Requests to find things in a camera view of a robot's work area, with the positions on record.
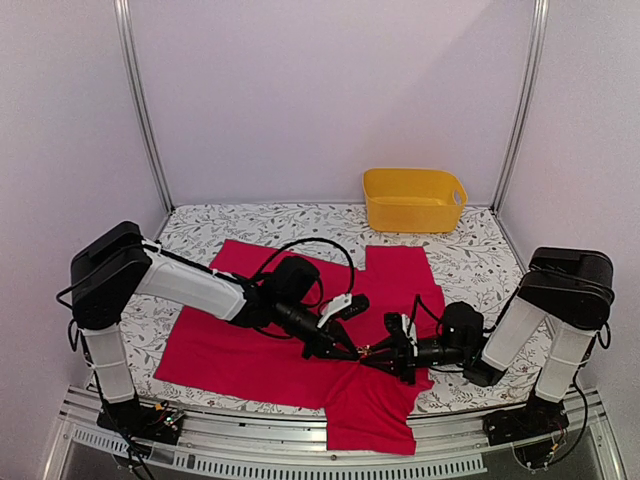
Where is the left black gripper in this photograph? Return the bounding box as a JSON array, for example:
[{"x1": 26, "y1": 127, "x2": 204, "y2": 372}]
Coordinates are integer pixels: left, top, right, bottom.
[{"x1": 274, "y1": 298, "x2": 360, "y2": 363}]

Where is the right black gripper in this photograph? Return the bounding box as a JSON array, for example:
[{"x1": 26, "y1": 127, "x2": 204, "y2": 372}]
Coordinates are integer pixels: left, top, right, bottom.
[{"x1": 360, "y1": 334, "x2": 469, "y2": 384}]

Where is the gold brooch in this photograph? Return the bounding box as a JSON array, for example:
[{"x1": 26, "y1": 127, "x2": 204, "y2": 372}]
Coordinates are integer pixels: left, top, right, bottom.
[{"x1": 357, "y1": 345, "x2": 371, "y2": 358}]

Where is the red t-shirt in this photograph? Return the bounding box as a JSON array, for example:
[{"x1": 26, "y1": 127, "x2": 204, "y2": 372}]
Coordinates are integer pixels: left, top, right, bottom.
[{"x1": 154, "y1": 246, "x2": 445, "y2": 455}]

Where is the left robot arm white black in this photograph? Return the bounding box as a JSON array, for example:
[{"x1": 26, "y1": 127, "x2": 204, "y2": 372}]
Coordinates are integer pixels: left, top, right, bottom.
[{"x1": 56, "y1": 221, "x2": 358, "y2": 434}]

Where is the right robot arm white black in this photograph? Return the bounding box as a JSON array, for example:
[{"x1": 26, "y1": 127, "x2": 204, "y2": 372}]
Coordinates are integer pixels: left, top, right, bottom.
[{"x1": 361, "y1": 247, "x2": 615, "y2": 439}]

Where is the floral patterned table mat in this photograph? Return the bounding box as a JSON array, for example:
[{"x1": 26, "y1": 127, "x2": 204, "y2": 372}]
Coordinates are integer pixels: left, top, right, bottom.
[{"x1": 120, "y1": 203, "x2": 551, "y2": 417}]

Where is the yellow plastic basket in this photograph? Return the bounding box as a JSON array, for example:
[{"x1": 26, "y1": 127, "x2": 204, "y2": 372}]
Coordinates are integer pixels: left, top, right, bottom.
[{"x1": 363, "y1": 168, "x2": 468, "y2": 234}]

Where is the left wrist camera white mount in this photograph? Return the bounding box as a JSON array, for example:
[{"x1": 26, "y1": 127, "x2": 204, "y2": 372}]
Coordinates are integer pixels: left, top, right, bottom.
[{"x1": 317, "y1": 293, "x2": 370, "y2": 328}]

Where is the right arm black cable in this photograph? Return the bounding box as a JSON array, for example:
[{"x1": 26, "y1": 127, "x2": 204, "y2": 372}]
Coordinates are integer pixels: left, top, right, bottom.
[{"x1": 411, "y1": 293, "x2": 446, "y2": 336}]

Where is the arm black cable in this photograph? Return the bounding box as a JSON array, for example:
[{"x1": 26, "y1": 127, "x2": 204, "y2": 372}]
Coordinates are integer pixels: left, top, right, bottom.
[
  {"x1": 411, "y1": 293, "x2": 446, "y2": 336},
  {"x1": 252, "y1": 237, "x2": 357, "y2": 301}
]

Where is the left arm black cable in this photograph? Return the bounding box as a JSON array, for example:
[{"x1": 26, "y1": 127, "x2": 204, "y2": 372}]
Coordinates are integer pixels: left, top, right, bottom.
[{"x1": 252, "y1": 237, "x2": 357, "y2": 301}]

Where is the aluminium front rail frame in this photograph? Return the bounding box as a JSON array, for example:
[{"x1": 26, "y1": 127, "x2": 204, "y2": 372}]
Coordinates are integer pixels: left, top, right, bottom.
[{"x1": 42, "y1": 387, "x2": 629, "y2": 479}]

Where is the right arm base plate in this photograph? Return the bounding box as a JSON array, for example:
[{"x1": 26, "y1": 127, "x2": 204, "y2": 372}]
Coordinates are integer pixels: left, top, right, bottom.
[{"x1": 482, "y1": 394, "x2": 569, "y2": 446}]

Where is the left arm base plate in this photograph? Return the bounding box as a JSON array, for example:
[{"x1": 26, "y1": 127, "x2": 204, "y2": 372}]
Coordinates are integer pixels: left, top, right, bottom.
[{"x1": 97, "y1": 398, "x2": 185, "y2": 445}]

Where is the right aluminium frame post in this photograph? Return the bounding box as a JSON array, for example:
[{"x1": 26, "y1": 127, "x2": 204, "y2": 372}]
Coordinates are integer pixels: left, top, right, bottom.
[{"x1": 491, "y1": 0, "x2": 550, "y2": 216}]

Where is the aluminium frame post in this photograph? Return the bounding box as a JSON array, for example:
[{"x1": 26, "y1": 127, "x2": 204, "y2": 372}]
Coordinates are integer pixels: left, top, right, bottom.
[
  {"x1": 491, "y1": 0, "x2": 550, "y2": 216},
  {"x1": 113, "y1": 0, "x2": 175, "y2": 215}
]

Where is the left aluminium frame post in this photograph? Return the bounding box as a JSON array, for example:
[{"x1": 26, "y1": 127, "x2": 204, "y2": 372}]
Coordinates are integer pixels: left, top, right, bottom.
[{"x1": 113, "y1": 0, "x2": 175, "y2": 215}]

